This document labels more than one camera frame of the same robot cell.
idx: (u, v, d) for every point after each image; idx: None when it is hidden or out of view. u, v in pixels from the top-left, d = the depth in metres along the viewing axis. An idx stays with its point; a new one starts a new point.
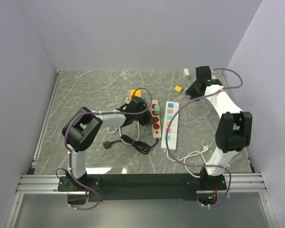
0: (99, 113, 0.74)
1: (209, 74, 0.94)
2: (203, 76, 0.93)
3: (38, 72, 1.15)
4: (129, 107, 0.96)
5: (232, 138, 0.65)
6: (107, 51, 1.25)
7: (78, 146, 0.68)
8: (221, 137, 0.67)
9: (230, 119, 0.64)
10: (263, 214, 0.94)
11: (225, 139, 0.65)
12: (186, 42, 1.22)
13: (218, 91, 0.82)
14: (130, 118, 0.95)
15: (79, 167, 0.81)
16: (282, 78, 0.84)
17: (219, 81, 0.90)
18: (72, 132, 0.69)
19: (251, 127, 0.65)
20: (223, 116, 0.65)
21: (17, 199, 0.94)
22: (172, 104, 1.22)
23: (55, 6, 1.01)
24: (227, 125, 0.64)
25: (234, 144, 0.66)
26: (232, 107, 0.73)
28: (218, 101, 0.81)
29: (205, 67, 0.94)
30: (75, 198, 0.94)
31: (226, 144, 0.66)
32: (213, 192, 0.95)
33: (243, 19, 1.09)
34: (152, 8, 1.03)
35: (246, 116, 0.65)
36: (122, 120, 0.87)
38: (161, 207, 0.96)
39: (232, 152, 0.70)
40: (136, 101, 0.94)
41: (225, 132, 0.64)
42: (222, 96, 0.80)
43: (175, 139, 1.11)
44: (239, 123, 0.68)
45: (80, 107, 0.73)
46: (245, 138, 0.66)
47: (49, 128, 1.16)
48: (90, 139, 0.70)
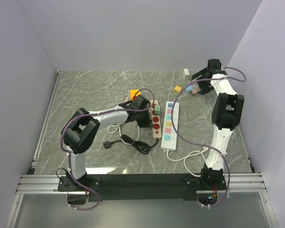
0: (98, 113, 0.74)
1: (218, 66, 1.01)
2: (213, 66, 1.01)
3: (38, 71, 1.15)
4: (134, 103, 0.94)
5: (225, 116, 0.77)
6: (107, 51, 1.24)
7: (76, 148, 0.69)
8: (215, 114, 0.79)
9: (224, 98, 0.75)
10: (263, 214, 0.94)
11: (218, 116, 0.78)
12: (186, 42, 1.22)
13: (221, 78, 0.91)
14: (134, 114, 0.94)
15: (79, 168, 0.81)
16: (282, 78, 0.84)
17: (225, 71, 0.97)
18: (70, 134, 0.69)
19: (242, 108, 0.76)
20: (219, 95, 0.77)
21: (17, 199, 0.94)
22: (172, 104, 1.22)
23: (55, 6, 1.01)
24: (221, 102, 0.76)
25: (225, 121, 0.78)
26: (231, 91, 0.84)
28: (219, 85, 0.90)
29: (216, 60, 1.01)
30: (76, 198, 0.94)
31: (218, 120, 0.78)
32: (213, 192, 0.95)
33: (243, 19, 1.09)
34: (151, 8, 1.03)
35: (239, 98, 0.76)
36: (125, 116, 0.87)
38: (161, 207, 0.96)
39: (226, 130, 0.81)
40: (142, 99, 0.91)
41: (219, 109, 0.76)
42: (223, 81, 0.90)
43: (175, 139, 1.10)
44: (232, 104, 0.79)
45: (78, 109, 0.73)
46: (236, 117, 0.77)
47: (49, 128, 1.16)
48: (88, 142, 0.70)
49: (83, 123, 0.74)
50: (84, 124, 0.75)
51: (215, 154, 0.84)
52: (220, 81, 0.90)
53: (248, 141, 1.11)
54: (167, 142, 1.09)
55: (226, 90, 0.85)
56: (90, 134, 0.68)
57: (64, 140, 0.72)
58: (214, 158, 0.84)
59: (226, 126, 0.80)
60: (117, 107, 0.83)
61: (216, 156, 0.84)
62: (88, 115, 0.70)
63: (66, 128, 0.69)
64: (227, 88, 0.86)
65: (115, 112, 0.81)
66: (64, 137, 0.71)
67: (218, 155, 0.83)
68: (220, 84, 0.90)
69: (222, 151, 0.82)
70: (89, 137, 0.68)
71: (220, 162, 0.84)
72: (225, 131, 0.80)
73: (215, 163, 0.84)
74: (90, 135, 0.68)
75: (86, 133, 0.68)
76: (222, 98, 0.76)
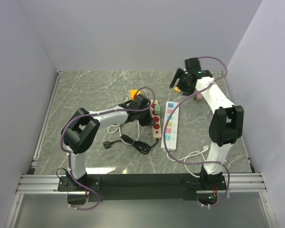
0: (97, 113, 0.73)
1: (198, 66, 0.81)
2: (193, 67, 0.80)
3: (38, 71, 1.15)
4: (134, 103, 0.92)
5: (226, 132, 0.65)
6: (107, 51, 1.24)
7: (76, 148, 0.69)
8: (214, 131, 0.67)
9: (223, 114, 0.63)
10: (263, 214, 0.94)
11: (219, 134, 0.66)
12: (187, 42, 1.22)
13: (209, 85, 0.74)
14: (134, 114, 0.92)
15: (79, 168, 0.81)
16: (282, 77, 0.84)
17: (210, 72, 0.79)
18: (70, 134, 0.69)
19: (242, 120, 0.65)
20: (215, 112, 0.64)
21: (17, 199, 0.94)
22: (172, 104, 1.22)
23: (55, 6, 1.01)
24: (220, 120, 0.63)
25: (228, 137, 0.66)
26: (227, 102, 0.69)
28: (209, 95, 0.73)
29: (194, 59, 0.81)
30: (75, 198, 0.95)
31: (220, 138, 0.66)
32: (213, 191, 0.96)
33: (243, 19, 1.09)
34: (151, 8, 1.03)
35: (238, 110, 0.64)
36: (125, 117, 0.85)
38: (162, 207, 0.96)
39: (226, 145, 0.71)
40: (141, 98, 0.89)
41: (219, 127, 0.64)
42: (211, 89, 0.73)
43: (175, 139, 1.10)
44: (230, 116, 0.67)
45: (79, 109, 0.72)
46: (237, 131, 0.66)
47: (49, 128, 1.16)
48: (88, 142, 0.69)
49: (83, 123, 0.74)
50: (84, 124, 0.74)
51: (215, 165, 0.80)
52: (209, 89, 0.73)
53: (248, 141, 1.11)
54: (167, 142, 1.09)
55: (221, 101, 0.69)
56: (90, 134, 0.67)
57: (64, 140, 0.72)
58: (213, 167, 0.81)
59: (227, 141, 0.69)
60: (117, 107, 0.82)
61: (215, 165, 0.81)
62: (88, 115, 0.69)
63: (66, 128, 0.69)
64: (220, 98, 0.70)
65: (115, 113, 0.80)
66: (64, 137, 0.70)
67: (217, 165, 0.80)
68: (211, 93, 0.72)
69: (222, 160, 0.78)
70: (89, 137, 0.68)
71: (220, 167, 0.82)
72: (225, 146, 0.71)
73: (214, 170, 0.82)
74: (90, 135, 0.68)
75: (85, 133, 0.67)
76: (220, 115, 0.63)
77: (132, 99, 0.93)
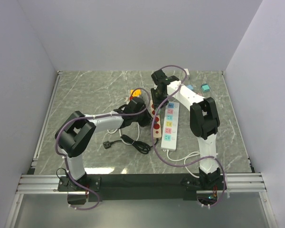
0: (93, 117, 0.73)
1: (164, 75, 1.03)
2: (159, 78, 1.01)
3: (38, 72, 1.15)
4: (128, 107, 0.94)
5: (206, 124, 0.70)
6: (107, 51, 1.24)
7: (70, 152, 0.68)
8: (196, 126, 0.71)
9: (198, 109, 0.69)
10: (262, 214, 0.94)
11: (201, 127, 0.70)
12: (186, 43, 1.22)
13: (178, 87, 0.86)
14: (128, 119, 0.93)
15: (77, 169, 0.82)
16: (281, 77, 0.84)
17: (175, 77, 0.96)
18: (64, 137, 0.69)
19: (216, 109, 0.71)
20: (191, 109, 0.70)
21: (17, 199, 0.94)
22: (172, 104, 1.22)
23: (55, 6, 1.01)
24: (197, 114, 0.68)
25: (209, 129, 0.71)
26: (197, 97, 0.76)
28: (181, 95, 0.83)
29: (158, 71, 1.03)
30: (75, 198, 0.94)
31: (203, 131, 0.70)
32: (213, 192, 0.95)
33: (243, 20, 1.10)
34: (151, 8, 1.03)
35: (210, 101, 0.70)
36: (119, 122, 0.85)
38: (162, 207, 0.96)
39: (211, 137, 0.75)
40: (135, 102, 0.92)
41: (198, 120, 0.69)
42: (181, 89, 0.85)
43: (175, 139, 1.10)
44: (204, 109, 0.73)
45: (74, 111, 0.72)
46: (215, 120, 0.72)
47: (49, 128, 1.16)
48: (82, 145, 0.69)
49: (77, 127, 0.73)
50: (79, 128, 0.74)
51: (209, 159, 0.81)
52: (179, 90, 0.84)
53: (248, 141, 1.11)
54: (167, 142, 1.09)
55: (192, 98, 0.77)
56: (84, 137, 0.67)
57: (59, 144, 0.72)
58: (209, 163, 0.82)
59: (210, 132, 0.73)
60: (112, 112, 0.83)
61: (210, 162, 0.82)
62: (83, 118, 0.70)
63: (61, 131, 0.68)
64: (191, 95, 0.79)
65: (111, 117, 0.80)
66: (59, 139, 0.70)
67: (211, 159, 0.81)
68: (182, 93, 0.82)
69: (213, 154, 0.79)
70: (83, 139, 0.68)
71: (214, 164, 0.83)
72: (211, 137, 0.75)
73: (211, 167, 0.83)
74: (85, 137, 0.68)
75: (80, 136, 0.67)
76: (195, 109, 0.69)
77: (127, 105, 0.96)
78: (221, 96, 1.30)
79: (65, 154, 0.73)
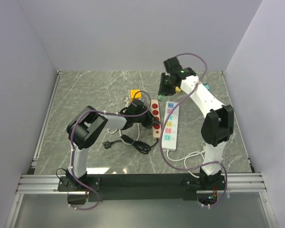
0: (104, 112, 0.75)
1: (178, 65, 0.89)
2: (174, 67, 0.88)
3: (38, 72, 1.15)
4: (129, 109, 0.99)
5: (220, 133, 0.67)
6: (107, 51, 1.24)
7: (82, 143, 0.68)
8: (208, 133, 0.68)
9: (215, 118, 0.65)
10: (263, 214, 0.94)
11: (213, 135, 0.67)
12: (186, 43, 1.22)
13: (194, 87, 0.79)
14: (130, 121, 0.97)
15: (80, 166, 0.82)
16: (281, 78, 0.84)
17: (192, 71, 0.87)
18: (77, 128, 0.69)
19: (233, 119, 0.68)
20: (208, 116, 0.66)
21: (17, 199, 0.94)
22: (172, 104, 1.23)
23: (55, 6, 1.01)
24: (213, 123, 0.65)
25: (222, 137, 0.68)
26: (215, 101, 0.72)
28: (198, 96, 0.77)
29: (174, 59, 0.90)
30: (76, 198, 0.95)
31: (214, 139, 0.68)
32: (213, 192, 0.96)
33: (243, 20, 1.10)
34: (151, 8, 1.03)
35: (229, 111, 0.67)
36: (122, 122, 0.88)
38: (162, 207, 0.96)
39: (221, 144, 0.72)
40: (135, 105, 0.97)
41: (213, 129, 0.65)
42: (198, 89, 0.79)
43: (175, 139, 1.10)
44: (221, 116, 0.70)
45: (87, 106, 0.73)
46: (230, 129, 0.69)
47: (49, 128, 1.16)
48: (94, 137, 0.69)
49: (88, 120, 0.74)
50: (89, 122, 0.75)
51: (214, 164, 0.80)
52: (196, 90, 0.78)
53: (248, 141, 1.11)
54: (167, 142, 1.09)
55: (209, 102, 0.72)
56: (97, 128, 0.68)
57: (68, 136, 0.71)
58: (212, 167, 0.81)
59: (221, 140, 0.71)
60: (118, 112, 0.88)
61: (214, 166, 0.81)
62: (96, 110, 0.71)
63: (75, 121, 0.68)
64: (209, 99, 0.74)
65: (117, 116, 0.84)
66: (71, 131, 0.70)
67: (215, 164, 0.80)
68: (199, 95, 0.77)
69: (219, 159, 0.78)
70: (97, 131, 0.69)
71: (217, 166, 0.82)
72: (220, 145, 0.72)
73: (213, 170, 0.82)
74: (98, 129, 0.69)
75: (94, 128, 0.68)
76: (213, 117, 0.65)
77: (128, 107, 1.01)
78: (221, 96, 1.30)
79: (74, 147, 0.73)
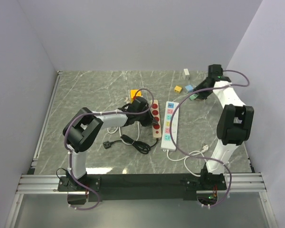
0: (100, 113, 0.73)
1: (220, 72, 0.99)
2: (213, 72, 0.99)
3: (38, 72, 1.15)
4: (132, 106, 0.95)
5: (233, 130, 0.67)
6: (107, 51, 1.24)
7: (78, 147, 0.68)
8: (221, 127, 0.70)
9: (232, 111, 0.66)
10: (263, 214, 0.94)
11: (225, 130, 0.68)
12: (186, 43, 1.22)
13: (225, 86, 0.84)
14: (132, 118, 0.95)
15: (79, 167, 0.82)
16: (281, 78, 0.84)
17: (228, 78, 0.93)
18: (72, 132, 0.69)
19: (251, 121, 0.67)
20: (225, 108, 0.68)
21: (17, 199, 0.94)
22: (172, 104, 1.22)
23: (55, 6, 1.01)
24: (227, 115, 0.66)
25: (234, 136, 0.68)
26: (238, 101, 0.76)
28: (224, 95, 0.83)
29: (217, 66, 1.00)
30: (76, 198, 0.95)
31: (225, 135, 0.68)
32: (213, 192, 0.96)
33: (243, 20, 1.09)
34: (152, 8, 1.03)
35: (248, 110, 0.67)
36: (124, 119, 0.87)
38: (162, 207, 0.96)
39: (232, 145, 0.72)
40: (138, 101, 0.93)
41: (225, 122, 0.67)
42: (228, 90, 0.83)
43: (175, 139, 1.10)
44: (241, 117, 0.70)
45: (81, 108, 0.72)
46: (245, 131, 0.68)
47: (49, 128, 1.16)
48: (90, 140, 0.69)
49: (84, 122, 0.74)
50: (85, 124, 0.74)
51: (218, 164, 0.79)
52: (225, 90, 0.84)
53: (248, 141, 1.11)
54: (167, 142, 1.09)
55: (232, 100, 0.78)
56: (92, 132, 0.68)
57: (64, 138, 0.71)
58: (215, 166, 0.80)
59: (232, 141, 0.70)
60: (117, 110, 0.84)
61: (219, 166, 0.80)
62: (91, 113, 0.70)
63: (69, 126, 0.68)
64: (232, 98, 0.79)
65: (116, 115, 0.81)
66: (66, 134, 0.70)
67: (219, 164, 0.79)
68: (225, 93, 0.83)
69: (224, 161, 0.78)
70: (91, 135, 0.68)
71: (221, 167, 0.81)
72: (230, 146, 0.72)
73: (216, 169, 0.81)
74: (93, 133, 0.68)
75: (89, 131, 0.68)
76: (229, 110, 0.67)
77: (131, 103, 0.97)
78: None
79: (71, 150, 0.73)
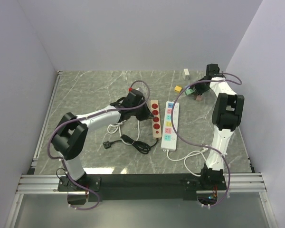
0: (85, 117, 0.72)
1: (216, 70, 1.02)
2: (211, 71, 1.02)
3: (38, 72, 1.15)
4: (127, 100, 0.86)
5: (226, 116, 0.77)
6: (107, 51, 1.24)
7: (66, 155, 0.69)
8: (215, 114, 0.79)
9: (224, 99, 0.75)
10: (263, 214, 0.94)
11: (219, 116, 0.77)
12: (186, 43, 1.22)
13: (220, 80, 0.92)
14: (128, 113, 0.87)
15: (75, 170, 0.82)
16: (281, 78, 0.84)
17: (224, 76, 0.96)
18: (59, 140, 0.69)
19: (242, 108, 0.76)
20: (218, 96, 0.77)
21: (17, 199, 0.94)
22: (172, 104, 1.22)
23: (55, 6, 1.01)
24: (221, 102, 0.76)
25: (227, 121, 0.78)
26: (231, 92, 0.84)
28: (219, 87, 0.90)
29: (215, 65, 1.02)
30: (76, 198, 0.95)
31: (219, 121, 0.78)
32: (213, 192, 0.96)
33: (243, 20, 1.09)
34: (152, 9, 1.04)
35: (239, 98, 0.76)
36: (117, 117, 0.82)
38: (162, 207, 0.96)
39: (227, 131, 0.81)
40: (134, 95, 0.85)
41: (219, 109, 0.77)
42: (222, 83, 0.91)
43: (175, 139, 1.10)
44: (232, 104, 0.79)
45: (65, 114, 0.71)
46: (237, 117, 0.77)
47: (49, 128, 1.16)
48: (77, 147, 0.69)
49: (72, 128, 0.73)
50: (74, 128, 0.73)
51: (216, 155, 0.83)
52: (219, 83, 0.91)
53: (248, 141, 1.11)
54: (167, 142, 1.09)
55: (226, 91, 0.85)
56: (76, 140, 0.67)
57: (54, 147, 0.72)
58: (214, 158, 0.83)
59: (227, 126, 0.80)
60: (108, 108, 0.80)
61: (217, 158, 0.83)
62: (75, 119, 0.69)
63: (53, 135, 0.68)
64: (226, 90, 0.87)
65: (106, 113, 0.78)
66: (54, 143, 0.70)
67: (218, 155, 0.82)
68: (220, 85, 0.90)
69: (223, 153, 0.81)
70: (77, 142, 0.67)
71: (220, 162, 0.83)
72: (225, 132, 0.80)
73: (215, 163, 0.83)
74: (78, 140, 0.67)
75: (73, 138, 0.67)
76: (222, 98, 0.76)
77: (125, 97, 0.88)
78: None
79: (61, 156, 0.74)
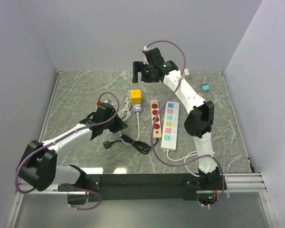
0: (52, 142, 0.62)
1: (161, 57, 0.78)
2: (155, 59, 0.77)
3: (38, 72, 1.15)
4: (96, 115, 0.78)
5: (202, 126, 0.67)
6: (107, 51, 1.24)
7: (38, 186, 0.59)
8: (190, 128, 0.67)
9: (198, 114, 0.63)
10: (262, 214, 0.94)
11: (195, 129, 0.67)
12: (186, 42, 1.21)
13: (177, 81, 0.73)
14: (99, 127, 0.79)
15: (68, 179, 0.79)
16: (280, 78, 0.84)
17: (174, 64, 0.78)
18: (26, 173, 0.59)
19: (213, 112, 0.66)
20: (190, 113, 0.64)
21: (17, 199, 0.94)
22: (172, 104, 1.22)
23: (55, 6, 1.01)
24: (196, 119, 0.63)
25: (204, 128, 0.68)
26: (199, 98, 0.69)
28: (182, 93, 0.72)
29: (156, 50, 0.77)
30: (75, 198, 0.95)
31: (198, 132, 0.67)
32: (213, 192, 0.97)
33: (243, 20, 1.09)
34: (151, 8, 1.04)
35: (210, 106, 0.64)
36: (88, 133, 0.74)
38: (162, 207, 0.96)
39: (206, 135, 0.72)
40: (104, 108, 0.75)
41: (196, 125, 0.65)
42: (182, 86, 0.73)
43: (175, 139, 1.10)
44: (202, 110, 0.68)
45: (29, 143, 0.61)
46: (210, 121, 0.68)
47: (49, 128, 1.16)
48: (48, 175, 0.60)
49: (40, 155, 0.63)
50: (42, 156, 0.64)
51: (207, 159, 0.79)
52: (180, 87, 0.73)
53: (248, 141, 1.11)
54: (167, 142, 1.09)
55: (193, 99, 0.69)
56: (46, 169, 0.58)
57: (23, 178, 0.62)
58: (206, 163, 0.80)
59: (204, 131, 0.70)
60: (77, 126, 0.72)
61: (209, 161, 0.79)
62: (41, 147, 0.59)
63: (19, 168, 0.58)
64: (191, 95, 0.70)
65: (76, 133, 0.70)
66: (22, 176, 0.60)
67: (208, 159, 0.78)
68: (182, 90, 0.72)
69: (211, 154, 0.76)
70: (47, 171, 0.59)
71: (213, 163, 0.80)
72: (206, 137, 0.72)
73: (209, 167, 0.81)
74: (48, 168, 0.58)
75: (42, 168, 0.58)
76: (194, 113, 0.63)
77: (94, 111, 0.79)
78: (222, 96, 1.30)
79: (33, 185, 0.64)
